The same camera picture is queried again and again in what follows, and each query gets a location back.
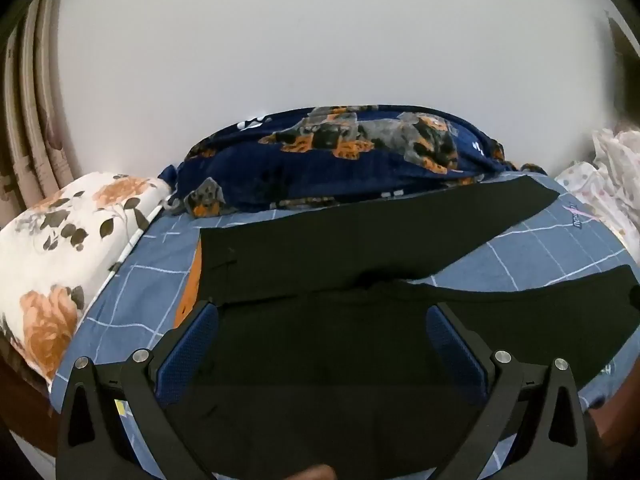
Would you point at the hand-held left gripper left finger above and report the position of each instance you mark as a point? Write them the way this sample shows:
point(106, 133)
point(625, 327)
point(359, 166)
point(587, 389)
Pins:
point(187, 355)

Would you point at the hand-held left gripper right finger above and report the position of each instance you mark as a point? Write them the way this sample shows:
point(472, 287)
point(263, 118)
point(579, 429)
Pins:
point(456, 352)

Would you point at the black pants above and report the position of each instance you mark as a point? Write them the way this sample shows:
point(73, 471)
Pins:
point(350, 255)

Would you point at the blue checked bed sheet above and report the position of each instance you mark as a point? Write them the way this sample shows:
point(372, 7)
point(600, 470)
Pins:
point(150, 285)

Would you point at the white floral pillow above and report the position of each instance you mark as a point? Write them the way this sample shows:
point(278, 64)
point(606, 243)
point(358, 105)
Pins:
point(65, 260)

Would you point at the navy dog print blanket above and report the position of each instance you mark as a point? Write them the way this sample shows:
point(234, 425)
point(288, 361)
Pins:
point(280, 170)

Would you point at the white dotted cloth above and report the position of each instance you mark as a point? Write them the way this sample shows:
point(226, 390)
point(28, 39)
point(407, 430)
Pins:
point(607, 180)

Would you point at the beige patterned curtain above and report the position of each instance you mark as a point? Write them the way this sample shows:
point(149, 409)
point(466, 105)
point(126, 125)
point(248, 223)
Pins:
point(27, 125)

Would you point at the wooden bed frame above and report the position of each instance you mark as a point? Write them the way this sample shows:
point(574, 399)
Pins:
point(22, 405)

